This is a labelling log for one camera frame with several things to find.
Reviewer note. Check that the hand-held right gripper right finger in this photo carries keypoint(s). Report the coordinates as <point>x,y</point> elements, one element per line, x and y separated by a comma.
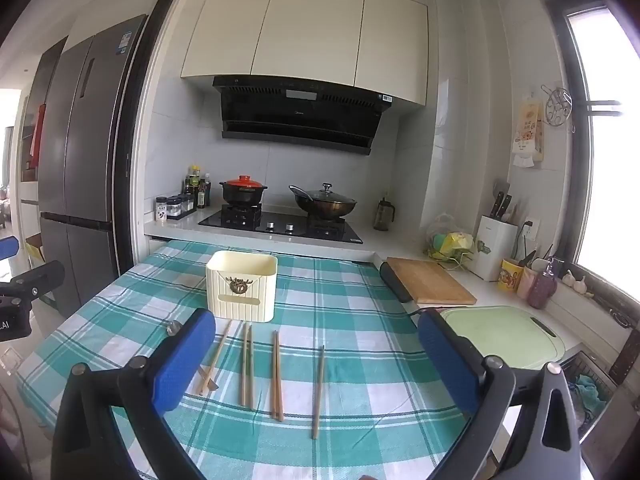
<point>445,360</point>

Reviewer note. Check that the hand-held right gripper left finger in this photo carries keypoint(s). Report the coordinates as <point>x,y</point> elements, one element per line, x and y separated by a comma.
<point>182,360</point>

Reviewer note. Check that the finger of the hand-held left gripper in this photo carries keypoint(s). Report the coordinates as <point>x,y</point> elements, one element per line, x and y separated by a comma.
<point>37,277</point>
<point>7,248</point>

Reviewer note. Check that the cream ribbed utensil holder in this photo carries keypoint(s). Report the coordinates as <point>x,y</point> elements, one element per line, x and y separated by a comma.
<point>240,285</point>

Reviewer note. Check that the cardboard box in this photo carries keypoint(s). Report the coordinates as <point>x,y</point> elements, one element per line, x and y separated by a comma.
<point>35,250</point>

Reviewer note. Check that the green cutting board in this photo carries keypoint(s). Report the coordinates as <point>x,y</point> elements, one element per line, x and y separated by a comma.
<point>500,335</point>

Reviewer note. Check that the wooden cutting board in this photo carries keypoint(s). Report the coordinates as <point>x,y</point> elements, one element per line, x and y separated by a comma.
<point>430,280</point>

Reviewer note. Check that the yellow printed cup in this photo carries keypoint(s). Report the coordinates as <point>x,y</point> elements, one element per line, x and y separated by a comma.
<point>510,277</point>

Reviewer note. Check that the teal checkered tablecloth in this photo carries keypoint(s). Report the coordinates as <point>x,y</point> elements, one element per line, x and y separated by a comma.
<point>350,310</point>

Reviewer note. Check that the pink cup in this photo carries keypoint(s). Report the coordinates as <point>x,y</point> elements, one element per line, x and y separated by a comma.
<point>524,284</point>

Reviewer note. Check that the red hanging cloth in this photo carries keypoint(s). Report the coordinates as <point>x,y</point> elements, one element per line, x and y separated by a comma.
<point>37,135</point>

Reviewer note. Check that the plastic bag yellow green contents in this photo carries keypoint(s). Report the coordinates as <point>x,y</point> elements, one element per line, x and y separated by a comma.
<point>450,242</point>

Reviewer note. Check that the grey refrigerator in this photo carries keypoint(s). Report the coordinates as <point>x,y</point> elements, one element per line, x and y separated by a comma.
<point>85,160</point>

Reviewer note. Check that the white knife block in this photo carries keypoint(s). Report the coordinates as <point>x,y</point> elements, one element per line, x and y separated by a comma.
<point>492,250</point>

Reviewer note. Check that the purple soap dispenser bottle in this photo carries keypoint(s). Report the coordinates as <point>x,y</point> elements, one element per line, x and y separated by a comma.
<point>542,287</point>

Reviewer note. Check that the black sink basket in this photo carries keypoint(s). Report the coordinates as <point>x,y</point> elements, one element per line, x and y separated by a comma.
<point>575,360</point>

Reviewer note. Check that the white label spice jar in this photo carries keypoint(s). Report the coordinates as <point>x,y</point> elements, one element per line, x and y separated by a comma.
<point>161,210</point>

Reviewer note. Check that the teal cloth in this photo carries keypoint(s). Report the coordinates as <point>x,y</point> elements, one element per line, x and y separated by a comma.
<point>589,390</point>

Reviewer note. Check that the garlic bulb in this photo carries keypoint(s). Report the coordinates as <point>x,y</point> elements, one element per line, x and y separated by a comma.
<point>569,278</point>
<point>580,285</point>

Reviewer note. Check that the clear spice jar black lid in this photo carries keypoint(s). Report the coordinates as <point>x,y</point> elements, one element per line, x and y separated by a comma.
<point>186,203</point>
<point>173,207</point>

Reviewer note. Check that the dark glass jug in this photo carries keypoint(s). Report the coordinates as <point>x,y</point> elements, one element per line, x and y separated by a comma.
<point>382,217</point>

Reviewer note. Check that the small dark sauce bottle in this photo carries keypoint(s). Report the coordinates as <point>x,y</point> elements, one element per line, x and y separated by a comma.
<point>201,195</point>

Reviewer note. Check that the black gas stove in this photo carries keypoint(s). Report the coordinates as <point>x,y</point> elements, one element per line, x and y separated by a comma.
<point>280,225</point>

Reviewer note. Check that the slim sauce bottle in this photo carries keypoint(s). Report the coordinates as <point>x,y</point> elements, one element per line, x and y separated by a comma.
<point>207,187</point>

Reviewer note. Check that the black clay pot red lid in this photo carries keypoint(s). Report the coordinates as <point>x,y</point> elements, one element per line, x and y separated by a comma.
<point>242,194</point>

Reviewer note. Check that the large dark sauce bottle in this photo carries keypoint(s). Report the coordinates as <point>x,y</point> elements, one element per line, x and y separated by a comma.
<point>191,182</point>

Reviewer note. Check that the dark metal wok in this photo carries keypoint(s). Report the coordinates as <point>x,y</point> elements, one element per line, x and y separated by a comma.
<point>325,208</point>

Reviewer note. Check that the glass wok lid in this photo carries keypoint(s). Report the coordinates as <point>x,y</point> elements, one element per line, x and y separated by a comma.
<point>327,195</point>

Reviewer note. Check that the hanging printed paper packet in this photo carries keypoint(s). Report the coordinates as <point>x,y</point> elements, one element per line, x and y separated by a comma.
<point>527,130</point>

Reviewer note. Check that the black range hood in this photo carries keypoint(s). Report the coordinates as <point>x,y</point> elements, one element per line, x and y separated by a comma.
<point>300,115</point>

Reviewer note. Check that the white wall socket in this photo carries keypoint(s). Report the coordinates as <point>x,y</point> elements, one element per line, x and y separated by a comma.
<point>531,227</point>

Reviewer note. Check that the kitchen window dark frame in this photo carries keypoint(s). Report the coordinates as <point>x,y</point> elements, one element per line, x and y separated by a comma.
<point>615,185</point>

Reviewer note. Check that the white wall cabinet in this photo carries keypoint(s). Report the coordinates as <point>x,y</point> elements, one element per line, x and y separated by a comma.
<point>300,30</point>

